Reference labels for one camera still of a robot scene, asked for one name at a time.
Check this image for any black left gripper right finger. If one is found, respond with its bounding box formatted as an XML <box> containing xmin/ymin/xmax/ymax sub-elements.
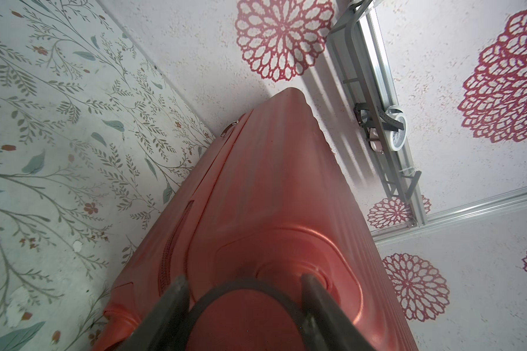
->
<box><xmin>301</xmin><ymin>273</ymin><xmax>374</xmax><ymax>350</ymax></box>

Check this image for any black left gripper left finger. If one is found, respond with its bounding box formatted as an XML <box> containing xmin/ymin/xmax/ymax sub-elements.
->
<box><xmin>117</xmin><ymin>276</ymin><xmax>190</xmax><ymax>350</ymax></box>

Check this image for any red ribbed hard-shell suitcase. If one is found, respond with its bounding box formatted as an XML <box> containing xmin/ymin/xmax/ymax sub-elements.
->
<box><xmin>94</xmin><ymin>88</ymin><xmax>417</xmax><ymax>350</ymax></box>

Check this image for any white alarm clock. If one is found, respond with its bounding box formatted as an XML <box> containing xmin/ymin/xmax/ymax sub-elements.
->
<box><xmin>383</xmin><ymin>105</ymin><xmax>408</xmax><ymax>152</ymax></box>

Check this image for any black object on shelf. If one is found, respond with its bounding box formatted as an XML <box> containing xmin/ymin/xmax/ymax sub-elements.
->
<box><xmin>354</xmin><ymin>103</ymin><xmax>391</xmax><ymax>153</ymax></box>

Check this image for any grey metal wall shelf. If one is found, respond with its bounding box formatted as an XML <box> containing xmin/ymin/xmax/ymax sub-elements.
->
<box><xmin>326</xmin><ymin>1</ymin><xmax>422</xmax><ymax>203</ymax></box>

